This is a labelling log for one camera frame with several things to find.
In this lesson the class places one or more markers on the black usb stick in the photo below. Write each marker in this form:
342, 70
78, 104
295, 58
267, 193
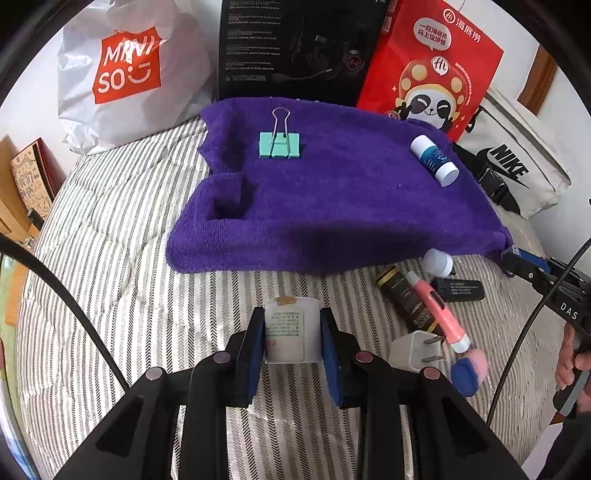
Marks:
461, 290

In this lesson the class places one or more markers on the small round white adapter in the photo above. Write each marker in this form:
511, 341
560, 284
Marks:
438, 263

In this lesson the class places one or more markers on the brown wooden frame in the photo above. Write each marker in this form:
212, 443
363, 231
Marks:
538, 78

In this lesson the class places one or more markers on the red panda paper bag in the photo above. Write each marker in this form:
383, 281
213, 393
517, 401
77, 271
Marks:
392, 69

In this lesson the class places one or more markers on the green binder clip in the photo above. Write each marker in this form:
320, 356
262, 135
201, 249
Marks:
279, 146

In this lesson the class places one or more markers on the small white jar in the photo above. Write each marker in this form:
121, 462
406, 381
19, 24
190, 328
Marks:
291, 332

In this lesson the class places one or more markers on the pink and blue eraser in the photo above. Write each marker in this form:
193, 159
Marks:
466, 376

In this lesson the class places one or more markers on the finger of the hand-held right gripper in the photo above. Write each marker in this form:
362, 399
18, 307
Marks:
526, 272
531, 257

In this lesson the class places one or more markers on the striped bed blanket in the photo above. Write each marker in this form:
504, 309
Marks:
115, 277

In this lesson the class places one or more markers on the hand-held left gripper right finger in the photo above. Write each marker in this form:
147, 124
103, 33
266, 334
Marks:
330, 360

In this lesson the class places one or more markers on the white plastic shopping bag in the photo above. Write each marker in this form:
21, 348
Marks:
83, 55

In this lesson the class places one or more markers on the white and blue tube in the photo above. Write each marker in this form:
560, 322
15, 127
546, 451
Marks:
431, 157

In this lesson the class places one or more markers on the person's dark clothing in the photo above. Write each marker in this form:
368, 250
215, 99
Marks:
572, 457

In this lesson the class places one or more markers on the brown cardboard boxes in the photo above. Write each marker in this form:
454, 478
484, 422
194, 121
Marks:
7, 194

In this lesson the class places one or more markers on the white canvas bag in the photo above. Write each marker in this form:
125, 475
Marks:
535, 184

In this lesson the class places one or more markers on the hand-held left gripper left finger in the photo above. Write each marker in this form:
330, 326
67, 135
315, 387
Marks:
256, 350

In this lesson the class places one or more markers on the purple towel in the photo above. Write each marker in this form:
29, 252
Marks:
346, 198

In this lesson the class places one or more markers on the pink pen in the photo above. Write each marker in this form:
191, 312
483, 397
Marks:
436, 309

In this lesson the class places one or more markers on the black cardboard box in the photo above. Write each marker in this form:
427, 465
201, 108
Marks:
258, 46

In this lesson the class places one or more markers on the brown printed box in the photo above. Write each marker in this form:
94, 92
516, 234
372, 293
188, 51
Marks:
32, 184

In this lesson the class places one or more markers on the person's right hand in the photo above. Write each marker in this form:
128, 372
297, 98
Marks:
564, 364

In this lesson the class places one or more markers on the white plug charger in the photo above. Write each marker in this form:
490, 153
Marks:
411, 350

